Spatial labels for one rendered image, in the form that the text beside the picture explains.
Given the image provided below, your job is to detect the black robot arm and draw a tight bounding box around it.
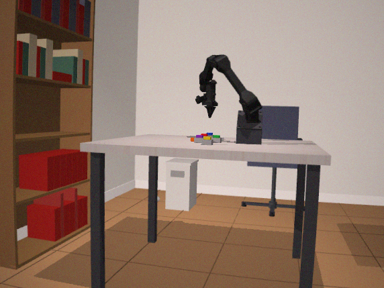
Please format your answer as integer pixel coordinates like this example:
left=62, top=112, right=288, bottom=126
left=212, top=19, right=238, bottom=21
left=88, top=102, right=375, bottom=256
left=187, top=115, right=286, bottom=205
left=199, top=54, right=262, bottom=123

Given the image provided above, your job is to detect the yellow button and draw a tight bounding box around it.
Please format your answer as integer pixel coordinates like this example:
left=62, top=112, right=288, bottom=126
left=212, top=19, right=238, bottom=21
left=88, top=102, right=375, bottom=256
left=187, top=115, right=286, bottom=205
left=201, top=136, right=213, bottom=145

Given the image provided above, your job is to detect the green button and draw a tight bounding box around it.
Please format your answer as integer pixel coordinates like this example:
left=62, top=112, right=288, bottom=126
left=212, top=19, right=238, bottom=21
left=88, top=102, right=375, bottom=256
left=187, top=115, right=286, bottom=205
left=211, top=135, right=222, bottom=143

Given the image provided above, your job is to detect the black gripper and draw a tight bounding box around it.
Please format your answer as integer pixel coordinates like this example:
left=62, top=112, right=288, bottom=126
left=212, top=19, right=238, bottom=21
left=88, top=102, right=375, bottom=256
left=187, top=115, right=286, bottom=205
left=202, top=91, right=218, bottom=118

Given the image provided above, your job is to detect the purple button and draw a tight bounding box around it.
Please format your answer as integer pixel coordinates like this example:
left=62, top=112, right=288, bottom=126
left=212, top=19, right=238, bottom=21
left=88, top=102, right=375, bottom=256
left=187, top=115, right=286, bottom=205
left=194, top=135, right=203, bottom=143

